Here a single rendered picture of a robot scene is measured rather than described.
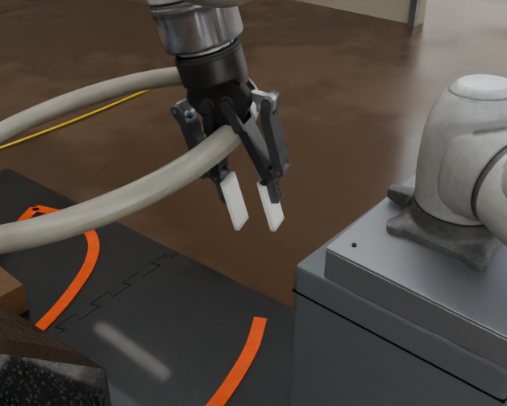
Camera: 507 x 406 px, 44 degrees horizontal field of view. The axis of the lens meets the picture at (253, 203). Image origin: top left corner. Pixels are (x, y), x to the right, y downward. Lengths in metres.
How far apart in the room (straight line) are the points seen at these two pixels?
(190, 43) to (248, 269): 1.83
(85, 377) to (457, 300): 0.64
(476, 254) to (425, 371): 0.21
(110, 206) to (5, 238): 0.11
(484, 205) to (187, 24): 0.52
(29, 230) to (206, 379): 1.40
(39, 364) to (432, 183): 0.70
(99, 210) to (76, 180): 2.47
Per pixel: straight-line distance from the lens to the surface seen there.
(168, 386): 2.00
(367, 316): 1.09
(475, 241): 1.10
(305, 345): 1.24
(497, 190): 0.94
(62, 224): 0.65
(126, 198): 0.65
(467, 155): 0.98
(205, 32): 0.66
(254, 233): 2.63
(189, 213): 2.77
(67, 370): 1.15
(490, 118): 0.98
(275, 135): 0.70
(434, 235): 1.09
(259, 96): 0.70
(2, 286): 2.31
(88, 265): 2.50
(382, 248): 1.09
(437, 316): 1.02
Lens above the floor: 1.49
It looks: 32 degrees down
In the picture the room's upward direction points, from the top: straight up
